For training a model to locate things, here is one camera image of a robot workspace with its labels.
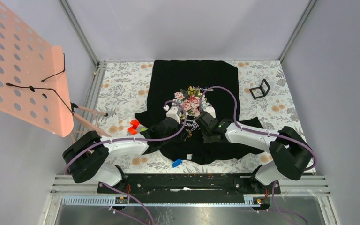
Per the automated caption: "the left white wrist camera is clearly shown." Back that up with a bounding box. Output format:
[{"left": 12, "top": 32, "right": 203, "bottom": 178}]
[{"left": 163, "top": 105, "right": 182, "bottom": 124}]

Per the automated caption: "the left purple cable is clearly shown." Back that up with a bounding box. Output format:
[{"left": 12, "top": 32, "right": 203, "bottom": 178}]
[{"left": 63, "top": 100, "right": 188, "bottom": 225}]

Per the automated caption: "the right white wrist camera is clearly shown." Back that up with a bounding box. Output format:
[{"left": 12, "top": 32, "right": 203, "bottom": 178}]
[{"left": 204, "top": 106, "right": 216, "bottom": 118}]

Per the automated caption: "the purple cable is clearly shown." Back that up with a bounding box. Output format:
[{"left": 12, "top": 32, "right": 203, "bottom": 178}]
[
  {"left": 63, "top": 100, "right": 188, "bottom": 225},
  {"left": 198, "top": 86, "right": 318, "bottom": 225}
]

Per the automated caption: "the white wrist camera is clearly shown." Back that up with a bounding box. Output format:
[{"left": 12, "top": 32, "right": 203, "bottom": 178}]
[
  {"left": 204, "top": 106, "right": 216, "bottom": 118},
  {"left": 163, "top": 105, "right": 182, "bottom": 124}
]

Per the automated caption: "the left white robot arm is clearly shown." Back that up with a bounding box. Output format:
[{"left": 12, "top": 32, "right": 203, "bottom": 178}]
[{"left": 62, "top": 118, "right": 187, "bottom": 193}]

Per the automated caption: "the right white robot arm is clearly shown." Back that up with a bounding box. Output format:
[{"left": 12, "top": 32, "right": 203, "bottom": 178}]
[{"left": 195, "top": 112, "right": 313, "bottom": 193}]

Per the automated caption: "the floral table mat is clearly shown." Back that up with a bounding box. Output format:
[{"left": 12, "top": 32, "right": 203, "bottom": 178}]
[{"left": 94, "top": 60, "right": 304, "bottom": 173}]

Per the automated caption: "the black brooch box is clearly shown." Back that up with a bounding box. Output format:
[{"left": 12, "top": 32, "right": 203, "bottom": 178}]
[{"left": 249, "top": 79, "right": 271, "bottom": 99}]

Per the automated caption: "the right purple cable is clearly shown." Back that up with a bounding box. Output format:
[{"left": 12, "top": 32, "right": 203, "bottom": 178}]
[{"left": 198, "top": 86, "right": 318, "bottom": 225}]

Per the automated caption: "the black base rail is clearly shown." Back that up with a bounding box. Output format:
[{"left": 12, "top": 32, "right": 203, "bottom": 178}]
[{"left": 97, "top": 173, "right": 281, "bottom": 203}]

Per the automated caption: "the blue clip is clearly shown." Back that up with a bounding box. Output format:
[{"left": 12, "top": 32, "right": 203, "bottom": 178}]
[{"left": 172, "top": 159, "right": 182, "bottom": 168}]

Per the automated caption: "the orange red block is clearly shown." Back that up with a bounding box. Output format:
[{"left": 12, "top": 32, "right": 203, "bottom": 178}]
[{"left": 128, "top": 120, "right": 140, "bottom": 135}]

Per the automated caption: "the black floral t-shirt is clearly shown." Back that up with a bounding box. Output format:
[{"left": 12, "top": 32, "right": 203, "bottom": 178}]
[{"left": 135, "top": 60, "right": 262, "bottom": 165}]

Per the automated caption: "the pink perforated music stand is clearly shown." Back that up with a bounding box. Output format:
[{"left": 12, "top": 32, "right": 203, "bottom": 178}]
[{"left": 0, "top": 1, "right": 105, "bottom": 137}]

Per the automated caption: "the grey cable duct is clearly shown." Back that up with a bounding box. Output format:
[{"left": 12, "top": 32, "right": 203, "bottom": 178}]
[{"left": 61, "top": 195, "right": 270, "bottom": 207}]

